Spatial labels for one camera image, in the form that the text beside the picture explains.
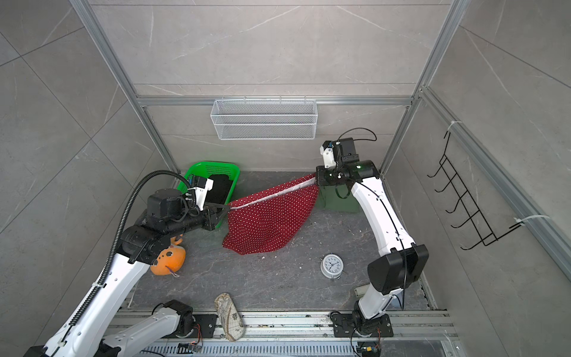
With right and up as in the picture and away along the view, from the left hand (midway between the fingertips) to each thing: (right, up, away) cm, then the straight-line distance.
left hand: (229, 204), depth 66 cm
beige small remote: (+44, -32, +12) cm, 56 cm away
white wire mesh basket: (+7, +37, +34) cm, 50 cm away
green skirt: (+33, +2, 0) cm, 33 cm away
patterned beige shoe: (-1, -38, +5) cm, 39 cm away
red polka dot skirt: (+11, -6, +7) cm, 14 cm away
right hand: (+30, +10, +13) cm, 34 cm away
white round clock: (+35, -25, +17) cm, 46 cm away
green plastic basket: (-25, +15, +48) cm, 56 cm away
